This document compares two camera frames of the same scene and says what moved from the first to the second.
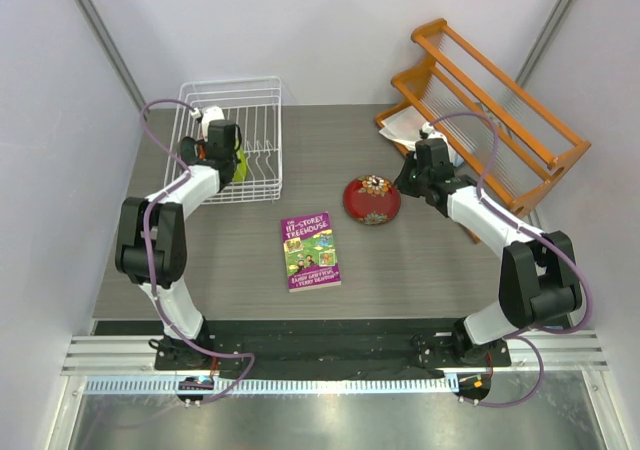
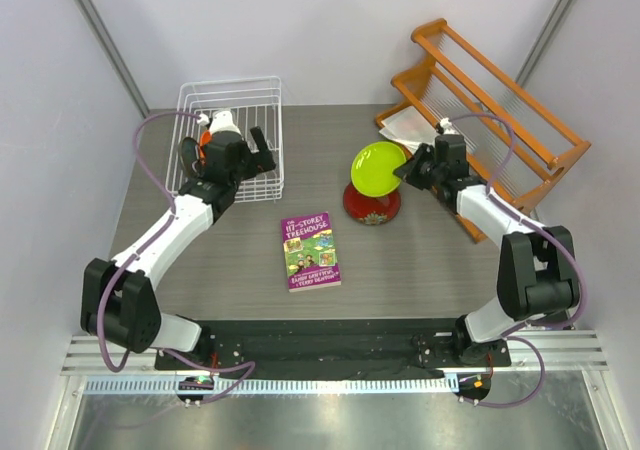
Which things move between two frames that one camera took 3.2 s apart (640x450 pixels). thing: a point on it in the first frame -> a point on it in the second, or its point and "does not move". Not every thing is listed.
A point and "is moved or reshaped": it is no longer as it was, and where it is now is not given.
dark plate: (189, 150) does not move
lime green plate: (242, 168) is moved or reshaped
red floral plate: (372, 200) does not move
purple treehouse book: (310, 256) does not move
